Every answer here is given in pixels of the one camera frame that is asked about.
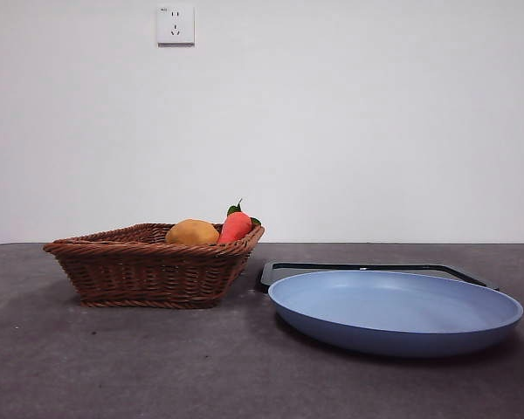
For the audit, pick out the black flat tray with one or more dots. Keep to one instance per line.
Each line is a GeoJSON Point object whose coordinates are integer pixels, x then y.
{"type": "Point", "coordinates": [266, 276]}

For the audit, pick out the yellow-brown potato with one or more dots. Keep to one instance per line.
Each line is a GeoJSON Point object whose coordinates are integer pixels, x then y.
{"type": "Point", "coordinates": [192, 233]}

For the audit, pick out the brown wicker basket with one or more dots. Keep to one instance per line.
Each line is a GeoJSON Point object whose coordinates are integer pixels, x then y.
{"type": "Point", "coordinates": [148, 270]}

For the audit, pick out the orange carrot with green leaves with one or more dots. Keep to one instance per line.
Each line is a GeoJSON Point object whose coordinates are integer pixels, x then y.
{"type": "Point", "coordinates": [235, 228]}

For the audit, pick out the blue round plate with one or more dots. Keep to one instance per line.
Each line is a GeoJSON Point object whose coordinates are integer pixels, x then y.
{"type": "Point", "coordinates": [393, 323]}

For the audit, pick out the white wall socket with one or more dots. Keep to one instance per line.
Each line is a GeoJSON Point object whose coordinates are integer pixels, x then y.
{"type": "Point", "coordinates": [176, 25]}

